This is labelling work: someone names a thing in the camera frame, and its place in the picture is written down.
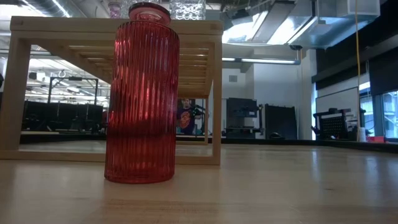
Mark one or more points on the silver rectangular air duct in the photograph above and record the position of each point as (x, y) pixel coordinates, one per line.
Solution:
(311, 28)

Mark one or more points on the white paper roll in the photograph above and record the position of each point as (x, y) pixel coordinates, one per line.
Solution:
(362, 134)

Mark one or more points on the pink round glass vase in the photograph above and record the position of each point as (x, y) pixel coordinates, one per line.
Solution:
(114, 11)

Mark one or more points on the black dome object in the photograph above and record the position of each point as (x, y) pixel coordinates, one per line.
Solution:
(275, 135)

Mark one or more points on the black pegboard cart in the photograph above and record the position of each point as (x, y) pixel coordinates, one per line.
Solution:
(334, 126)

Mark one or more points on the black upright panel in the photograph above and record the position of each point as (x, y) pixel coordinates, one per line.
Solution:
(281, 121)

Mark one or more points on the black workbench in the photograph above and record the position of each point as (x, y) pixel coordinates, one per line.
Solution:
(62, 115)

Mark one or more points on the black aluminium table frame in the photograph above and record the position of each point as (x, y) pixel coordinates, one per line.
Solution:
(311, 142)

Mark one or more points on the fluorescent light tube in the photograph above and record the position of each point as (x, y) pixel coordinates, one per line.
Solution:
(267, 61)

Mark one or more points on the background black robot arm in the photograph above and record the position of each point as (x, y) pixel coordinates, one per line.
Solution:
(199, 109)

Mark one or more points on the person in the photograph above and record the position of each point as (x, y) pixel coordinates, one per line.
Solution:
(186, 118)

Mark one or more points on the black equipment cabinet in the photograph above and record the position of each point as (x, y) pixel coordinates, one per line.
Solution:
(244, 112)

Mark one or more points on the black gantry frame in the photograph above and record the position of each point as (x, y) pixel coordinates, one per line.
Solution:
(73, 78)

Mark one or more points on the tall red ribbed vase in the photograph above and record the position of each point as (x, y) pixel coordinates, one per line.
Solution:
(141, 109)

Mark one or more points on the wooden slatted shelf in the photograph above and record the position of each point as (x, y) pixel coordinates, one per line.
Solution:
(62, 28)

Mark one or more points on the round silver ceiling duct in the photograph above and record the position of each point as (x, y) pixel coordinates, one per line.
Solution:
(62, 6)

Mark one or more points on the clear square diamond-cut vase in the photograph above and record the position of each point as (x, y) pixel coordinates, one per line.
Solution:
(187, 11)

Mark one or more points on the whiteboard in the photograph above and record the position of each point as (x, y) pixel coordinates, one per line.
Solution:
(335, 99)

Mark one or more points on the wall vent grille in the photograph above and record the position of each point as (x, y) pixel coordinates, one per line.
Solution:
(233, 78)

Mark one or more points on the red box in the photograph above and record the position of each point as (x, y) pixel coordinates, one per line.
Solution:
(376, 139)

